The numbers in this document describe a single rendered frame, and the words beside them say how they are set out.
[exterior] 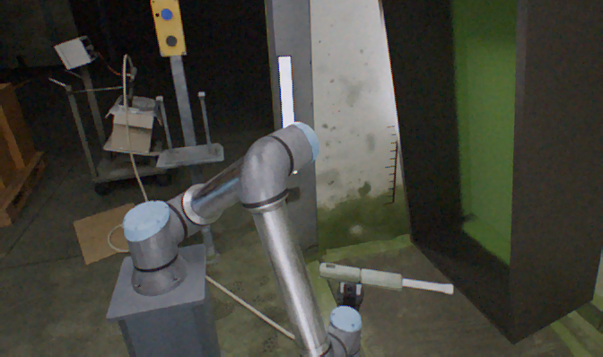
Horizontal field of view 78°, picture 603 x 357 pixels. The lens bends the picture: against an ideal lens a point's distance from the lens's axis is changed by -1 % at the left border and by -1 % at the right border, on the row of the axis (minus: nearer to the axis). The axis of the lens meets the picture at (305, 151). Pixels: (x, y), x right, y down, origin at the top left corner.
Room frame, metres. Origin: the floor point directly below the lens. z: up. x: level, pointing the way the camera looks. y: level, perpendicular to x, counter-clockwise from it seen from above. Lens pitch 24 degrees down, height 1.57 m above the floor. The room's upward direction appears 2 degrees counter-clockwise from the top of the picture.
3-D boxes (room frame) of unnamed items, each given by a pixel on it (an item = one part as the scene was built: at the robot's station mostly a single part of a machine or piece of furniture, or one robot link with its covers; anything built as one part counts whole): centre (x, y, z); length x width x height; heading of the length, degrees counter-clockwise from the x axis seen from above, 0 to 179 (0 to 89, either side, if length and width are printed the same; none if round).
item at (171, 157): (1.78, 0.59, 0.95); 0.26 x 0.15 x 0.32; 103
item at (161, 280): (1.06, 0.54, 0.69); 0.19 x 0.19 x 0.10
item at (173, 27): (1.88, 0.62, 1.42); 0.12 x 0.06 x 0.26; 103
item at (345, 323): (0.79, -0.09, 0.63); 0.12 x 0.09 x 0.12; 143
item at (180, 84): (1.94, 0.63, 0.82); 0.06 x 0.06 x 1.64; 13
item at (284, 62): (1.81, 0.08, 0.96); 0.06 x 0.02 x 0.63; 103
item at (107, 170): (3.09, 1.61, 0.64); 0.73 x 0.50 x 1.27; 105
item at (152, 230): (1.06, 0.53, 0.83); 0.17 x 0.15 x 0.18; 143
